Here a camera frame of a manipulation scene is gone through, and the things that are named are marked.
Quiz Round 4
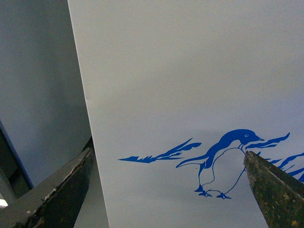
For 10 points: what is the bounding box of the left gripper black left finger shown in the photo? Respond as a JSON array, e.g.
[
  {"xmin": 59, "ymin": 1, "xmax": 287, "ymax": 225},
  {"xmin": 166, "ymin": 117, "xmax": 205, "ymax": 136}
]
[{"xmin": 0, "ymin": 148, "xmax": 93, "ymax": 228}]

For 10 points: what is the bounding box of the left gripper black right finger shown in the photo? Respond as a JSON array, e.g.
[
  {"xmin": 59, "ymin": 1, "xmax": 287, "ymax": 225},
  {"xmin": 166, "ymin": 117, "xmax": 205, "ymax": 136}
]
[{"xmin": 244, "ymin": 151, "xmax": 304, "ymax": 228}]

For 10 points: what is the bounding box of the white chest freezer blue rim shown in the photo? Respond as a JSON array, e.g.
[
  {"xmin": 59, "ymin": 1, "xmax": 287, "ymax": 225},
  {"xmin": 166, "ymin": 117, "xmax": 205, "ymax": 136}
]
[{"xmin": 68, "ymin": 0, "xmax": 304, "ymax": 228}]

